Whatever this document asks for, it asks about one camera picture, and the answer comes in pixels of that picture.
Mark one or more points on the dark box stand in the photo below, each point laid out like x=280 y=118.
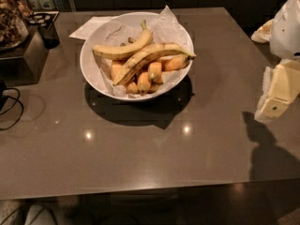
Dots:
x=24 y=64

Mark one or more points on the orange fruit centre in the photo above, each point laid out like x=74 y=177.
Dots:
x=154 y=71

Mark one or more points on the orange fruit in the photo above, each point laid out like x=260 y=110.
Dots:
x=154 y=71
x=143 y=83
x=116 y=67
x=176 y=63

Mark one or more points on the white paper sheet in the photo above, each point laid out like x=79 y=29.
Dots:
x=87 y=29

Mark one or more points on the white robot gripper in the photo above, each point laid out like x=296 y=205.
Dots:
x=287 y=32

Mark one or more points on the spotted yellow banana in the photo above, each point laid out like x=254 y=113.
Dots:
x=145 y=56

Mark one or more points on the orange fruit left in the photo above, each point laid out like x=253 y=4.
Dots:
x=116 y=67

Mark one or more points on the glass jar of snacks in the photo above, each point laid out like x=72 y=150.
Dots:
x=13 y=29

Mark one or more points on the upper yellow banana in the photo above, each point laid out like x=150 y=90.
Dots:
x=123 y=52

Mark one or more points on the orange fruit right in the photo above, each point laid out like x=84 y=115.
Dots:
x=176 y=63

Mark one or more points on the white ceramic bowl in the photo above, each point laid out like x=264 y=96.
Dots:
x=90 y=69

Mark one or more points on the dark cup with black tool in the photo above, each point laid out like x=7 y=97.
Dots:
x=45 y=25

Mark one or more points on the white shoes under table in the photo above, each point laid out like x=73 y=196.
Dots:
x=22 y=213

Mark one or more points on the orange fruit lower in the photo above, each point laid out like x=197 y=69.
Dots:
x=143 y=83

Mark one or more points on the white paper bowl liner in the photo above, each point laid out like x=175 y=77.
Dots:
x=168 y=25

